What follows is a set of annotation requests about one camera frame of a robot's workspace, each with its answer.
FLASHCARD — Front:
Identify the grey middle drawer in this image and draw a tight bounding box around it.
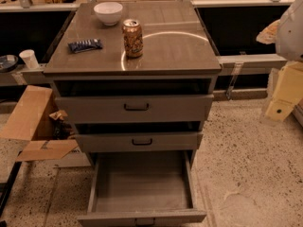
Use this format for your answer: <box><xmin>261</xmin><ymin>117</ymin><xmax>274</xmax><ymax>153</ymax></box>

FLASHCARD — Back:
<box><xmin>76</xmin><ymin>132</ymin><xmax>203</xmax><ymax>152</ymax></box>

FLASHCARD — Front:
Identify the brown cardboard box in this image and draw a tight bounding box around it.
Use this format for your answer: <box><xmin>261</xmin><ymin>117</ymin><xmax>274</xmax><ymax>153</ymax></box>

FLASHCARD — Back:
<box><xmin>0</xmin><ymin>85</ymin><xmax>78</xmax><ymax>162</ymax></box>

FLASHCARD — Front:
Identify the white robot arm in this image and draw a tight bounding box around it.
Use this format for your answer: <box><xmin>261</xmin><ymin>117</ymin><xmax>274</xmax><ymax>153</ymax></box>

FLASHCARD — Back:
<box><xmin>257</xmin><ymin>0</ymin><xmax>303</xmax><ymax>124</ymax></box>

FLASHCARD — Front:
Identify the grey top drawer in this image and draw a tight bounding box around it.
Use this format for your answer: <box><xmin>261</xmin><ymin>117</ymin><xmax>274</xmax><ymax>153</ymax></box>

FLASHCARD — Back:
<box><xmin>56</xmin><ymin>95</ymin><xmax>213</xmax><ymax>124</ymax></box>

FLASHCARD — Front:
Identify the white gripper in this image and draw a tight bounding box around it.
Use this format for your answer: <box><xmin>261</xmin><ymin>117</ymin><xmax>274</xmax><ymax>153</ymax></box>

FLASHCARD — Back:
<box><xmin>264</xmin><ymin>61</ymin><xmax>303</xmax><ymax>122</ymax></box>

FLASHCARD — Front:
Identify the orange soda can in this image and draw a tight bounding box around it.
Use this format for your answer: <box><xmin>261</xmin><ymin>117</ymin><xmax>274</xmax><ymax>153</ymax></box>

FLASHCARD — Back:
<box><xmin>122</xmin><ymin>19</ymin><xmax>143</xmax><ymax>58</ymax></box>

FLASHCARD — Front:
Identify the dark round plate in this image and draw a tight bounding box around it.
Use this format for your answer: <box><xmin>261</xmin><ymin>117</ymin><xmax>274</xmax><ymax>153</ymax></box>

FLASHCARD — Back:
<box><xmin>0</xmin><ymin>55</ymin><xmax>18</xmax><ymax>73</ymax></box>

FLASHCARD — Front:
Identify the metal shelf rail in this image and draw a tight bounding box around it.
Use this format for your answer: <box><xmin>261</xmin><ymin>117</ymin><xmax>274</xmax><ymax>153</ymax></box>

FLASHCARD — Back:
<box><xmin>218</xmin><ymin>54</ymin><xmax>287</xmax><ymax>76</ymax></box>

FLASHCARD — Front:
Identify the dark blue snack bar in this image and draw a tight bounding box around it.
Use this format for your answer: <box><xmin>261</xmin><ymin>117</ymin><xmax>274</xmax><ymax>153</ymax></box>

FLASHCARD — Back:
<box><xmin>68</xmin><ymin>39</ymin><xmax>103</xmax><ymax>53</ymax></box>

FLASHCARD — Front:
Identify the grey open bottom drawer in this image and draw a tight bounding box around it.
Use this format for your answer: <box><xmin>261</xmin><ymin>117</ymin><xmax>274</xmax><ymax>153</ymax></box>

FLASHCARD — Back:
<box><xmin>78</xmin><ymin>151</ymin><xmax>206</xmax><ymax>227</ymax></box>

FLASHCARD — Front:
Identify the white paper cup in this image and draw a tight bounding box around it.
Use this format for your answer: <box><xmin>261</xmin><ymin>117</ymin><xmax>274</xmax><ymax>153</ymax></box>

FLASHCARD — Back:
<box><xmin>19</xmin><ymin>49</ymin><xmax>39</xmax><ymax>69</ymax></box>

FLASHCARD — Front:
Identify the grey drawer cabinet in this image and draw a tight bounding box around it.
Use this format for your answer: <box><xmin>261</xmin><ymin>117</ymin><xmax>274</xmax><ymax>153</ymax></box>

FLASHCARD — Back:
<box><xmin>43</xmin><ymin>0</ymin><xmax>223</xmax><ymax>168</ymax></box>

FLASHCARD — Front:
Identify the white ceramic bowl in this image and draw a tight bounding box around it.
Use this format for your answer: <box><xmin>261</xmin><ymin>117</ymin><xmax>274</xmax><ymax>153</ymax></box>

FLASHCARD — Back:
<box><xmin>94</xmin><ymin>2</ymin><xmax>123</xmax><ymax>26</ymax></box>

